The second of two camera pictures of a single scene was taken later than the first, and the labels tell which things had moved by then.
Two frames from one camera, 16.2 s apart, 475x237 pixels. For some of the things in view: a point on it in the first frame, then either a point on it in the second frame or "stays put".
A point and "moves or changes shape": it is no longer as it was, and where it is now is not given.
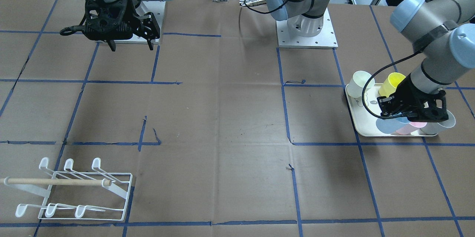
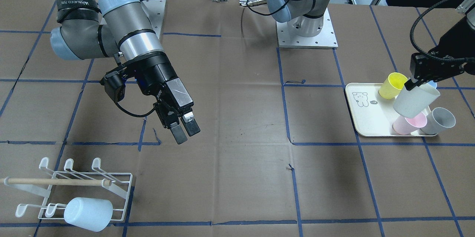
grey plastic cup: [435, 127] stays put
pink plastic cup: [410, 127] stays put
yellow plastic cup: [388, 86] stays put
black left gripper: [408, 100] → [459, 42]
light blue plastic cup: [390, 125] → [92, 214]
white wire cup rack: [70, 195] stays put
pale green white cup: [355, 85] moves or changes shape
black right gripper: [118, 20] → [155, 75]
